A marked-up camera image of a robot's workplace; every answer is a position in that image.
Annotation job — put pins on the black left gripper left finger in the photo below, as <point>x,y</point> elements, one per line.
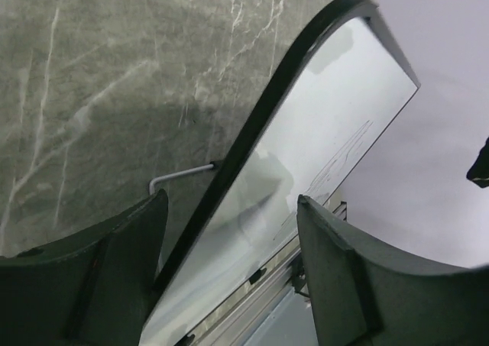
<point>89,288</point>

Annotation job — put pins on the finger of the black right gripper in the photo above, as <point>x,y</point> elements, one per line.
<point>478,173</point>

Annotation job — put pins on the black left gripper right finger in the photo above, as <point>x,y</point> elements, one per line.
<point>366,292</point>

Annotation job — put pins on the white board black frame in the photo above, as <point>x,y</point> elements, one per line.
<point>335,92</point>

